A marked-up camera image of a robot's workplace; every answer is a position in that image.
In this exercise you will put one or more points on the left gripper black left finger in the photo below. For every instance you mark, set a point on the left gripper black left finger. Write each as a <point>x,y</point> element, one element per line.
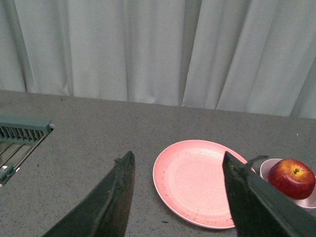
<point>105,211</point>

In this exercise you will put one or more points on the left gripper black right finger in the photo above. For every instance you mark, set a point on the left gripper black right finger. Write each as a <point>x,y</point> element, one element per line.
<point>257,208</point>

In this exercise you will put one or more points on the red apple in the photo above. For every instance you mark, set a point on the red apple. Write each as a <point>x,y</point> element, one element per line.
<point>292,178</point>

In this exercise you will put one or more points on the light pink bowl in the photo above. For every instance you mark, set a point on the light pink bowl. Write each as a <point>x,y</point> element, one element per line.
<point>309,204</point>

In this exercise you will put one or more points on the pink round plate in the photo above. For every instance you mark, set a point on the pink round plate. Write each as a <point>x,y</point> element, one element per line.
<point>189,178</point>

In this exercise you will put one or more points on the green dish rack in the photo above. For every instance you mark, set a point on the green dish rack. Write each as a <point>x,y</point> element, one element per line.
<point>19,136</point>

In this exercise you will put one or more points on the white pleated curtain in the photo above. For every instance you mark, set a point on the white pleated curtain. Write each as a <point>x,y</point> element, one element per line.
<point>256,56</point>

